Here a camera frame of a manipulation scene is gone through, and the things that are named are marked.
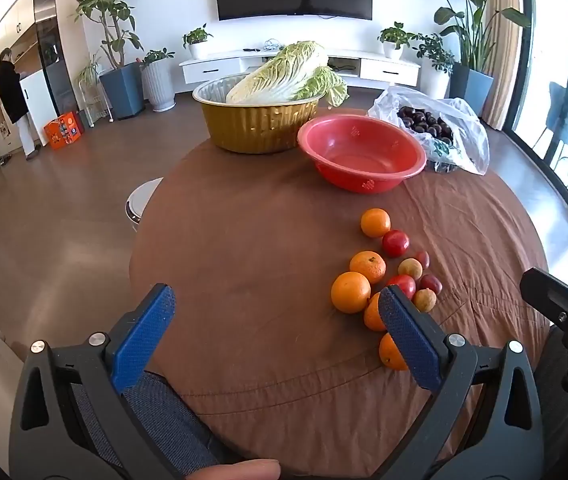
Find red plastic basin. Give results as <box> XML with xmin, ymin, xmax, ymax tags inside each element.
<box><xmin>297</xmin><ymin>114</ymin><xmax>428</xmax><ymax>194</ymax></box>

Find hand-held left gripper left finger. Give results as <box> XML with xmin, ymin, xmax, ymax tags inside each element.
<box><xmin>8</xmin><ymin>282</ymin><xmax>177</xmax><ymax>480</ymax></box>

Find orange cardboard box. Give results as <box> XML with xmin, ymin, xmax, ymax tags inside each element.
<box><xmin>43</xmin><ymin>112</ymin><xmax>85</xmax><ymax>150</ymax></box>

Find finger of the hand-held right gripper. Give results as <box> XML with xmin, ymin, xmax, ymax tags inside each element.
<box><xmin>520</xmin><ymin>267</ymin><xmax>568</xmax><ymax>401</ymax></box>

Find white wire rack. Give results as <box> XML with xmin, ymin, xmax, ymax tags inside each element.
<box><xmin>78</xmin><ymin>54</ymin><xmax>113</xmax><ymax>128</ymax></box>

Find person's dark grey clothing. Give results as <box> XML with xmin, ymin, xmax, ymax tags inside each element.
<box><xmin>531</xmin><ymin>324</ymin><xmax>568</xmax><ymax>463</ymax></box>

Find white board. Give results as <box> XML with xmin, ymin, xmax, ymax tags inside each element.
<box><xmin>18</xmin><ymin>68</ymin><xmax>60</xmax><ymax>147</ymax></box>

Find yellowish lychee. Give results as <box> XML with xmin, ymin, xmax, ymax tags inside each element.
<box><xmin>398</xmin><ymin>257</ymin><xmax>423</xmax><ymax>281</ymax></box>
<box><xmin>412</xmin><ymin>289</ymin><xmax>437</xmax><ymax>314</ymax></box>

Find gold foil tray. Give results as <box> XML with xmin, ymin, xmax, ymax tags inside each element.
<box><xmin>192</xmin><ymin>73</ymin><xmax>325</xmax><ymax>155</ymax></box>

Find bushy plant in white pot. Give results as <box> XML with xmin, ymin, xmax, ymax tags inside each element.
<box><xmin>413</xmin><ymin>33</ymin><xmax>456</xmax><ymax>100</ymax></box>

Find plant in white ribbed pot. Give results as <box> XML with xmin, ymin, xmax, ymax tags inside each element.
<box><xmin>140</xmin><ymin>48</ymin><xmax>176</xmax><ymax>113</ymax></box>

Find white television cabinet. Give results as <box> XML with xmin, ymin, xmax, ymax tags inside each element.
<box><xmin>180</xmin><ymin>48</ymin><xmax>421</xmax><ymax>89</ymax></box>

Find small plant in white pot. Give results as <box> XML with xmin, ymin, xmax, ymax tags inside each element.
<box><xmin>377</xmin><ymin>22</ymin><xmax>415</xmax><ymax>59</ymax></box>
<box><xmin>182</xmin><ymin>23</ymin><xmax>213</xmax><ymax>60</ymax></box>

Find napa cabbage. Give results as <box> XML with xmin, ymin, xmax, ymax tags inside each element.
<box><xmin>225</xmin><ymin>41</ymin><xmax>349</xmax><ymax>108</ymax></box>

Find white round stool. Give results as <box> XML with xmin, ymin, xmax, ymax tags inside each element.
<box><xmin>124</xmin><ymin>177</ymin><xmax>165</xmax><ymax>232</ymax></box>

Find black glass cabinet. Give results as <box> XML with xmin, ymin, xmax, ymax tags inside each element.
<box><xmin>33</xmin><ymin>0</ymin><xmax>80</xmax><ymax>117</ymax></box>

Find person's left hand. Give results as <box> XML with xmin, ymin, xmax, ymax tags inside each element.
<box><xmin>183</xmin><ymin>459</ymin><xmax>283</xmax><ymax>480</ymax></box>

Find broad-leaf plant in blue pot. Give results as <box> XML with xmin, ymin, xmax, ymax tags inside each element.
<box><xmin>406</xmin><ymin>0</ymin><xmax>533</xmax><ymax>119</ymax></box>

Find blue denim clothing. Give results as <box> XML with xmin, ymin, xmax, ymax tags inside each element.
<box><xmin>71</xmin><ymin>370</ymin><xmax>225</xmax><ymax>480</ymax></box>

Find black framed window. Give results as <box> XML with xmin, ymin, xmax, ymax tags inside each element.
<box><xmin>503</xmin><ymin>0</ymin><xmax>568</xmax><ymax>253</ymax></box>

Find small orange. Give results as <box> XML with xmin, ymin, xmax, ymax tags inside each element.
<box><xmin>360</xmin><ymin>208</ymin><xmax>392</xmax><ymax>239</ymax></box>
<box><xmin>363</xmin><ymin>291</ymin><xmax>389</xmax><ymax>332</ymax></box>
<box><xmin>349</xmin><ymin>251</ymin><xmax>387</xmax><ymax>285</ymax></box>
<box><xmin>379</xmin><ymin>332</ymin><xmax>409</xmax><ymax>372</ymax></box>

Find beige curtain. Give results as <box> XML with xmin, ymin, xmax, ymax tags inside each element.
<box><xmin>483</xmin><ymin>0</ymin><xmax>523</xmax><ymax>132</ymax></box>

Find pile of chestnuts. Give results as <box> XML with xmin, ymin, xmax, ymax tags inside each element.
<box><xmin>396</xmin><ymin>105</ymin><xmax>455</xmax><ymax>144</ymax></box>

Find large orange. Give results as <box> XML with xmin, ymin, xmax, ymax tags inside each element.
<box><xmin>331</xmin><ymin>271</ymin><xmax>372</xmax><ymax>315</ymax></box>

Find brown tablecloth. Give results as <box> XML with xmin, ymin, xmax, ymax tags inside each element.
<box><xmin>128</xmin><ymin>87</ymin><xmax>550</xmax><ymax>478</ymax></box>

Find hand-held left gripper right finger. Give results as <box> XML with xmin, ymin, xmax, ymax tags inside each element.
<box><xmin>374</xmin><ymin>285</ymin><xmax>546</xmax><ymax>480</ymax></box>

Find clear plastic bag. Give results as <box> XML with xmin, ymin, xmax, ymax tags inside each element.
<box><xmin>368</xmin><ymin>85</ymin><xmax>491</xmax><ymax>177</ymax></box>

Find tall tree in blue pot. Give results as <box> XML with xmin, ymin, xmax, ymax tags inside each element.
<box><xmin>74</xmin><ymin>0</ymin><xmax>145</xmax><ymax>121</ymax></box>

